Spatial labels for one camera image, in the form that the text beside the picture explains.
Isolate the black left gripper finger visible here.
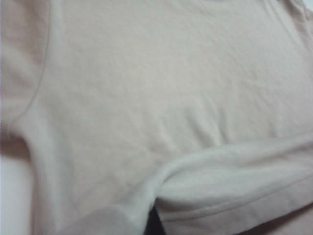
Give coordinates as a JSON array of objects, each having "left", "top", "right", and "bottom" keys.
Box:
[{"left": 143, "top": 204, "right": 164, "bottom": 235}]

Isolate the beige T-shirt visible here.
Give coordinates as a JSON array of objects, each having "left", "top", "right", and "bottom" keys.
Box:
[{"left": 0, "top": 0, "right": 313, "bottom": 235}]

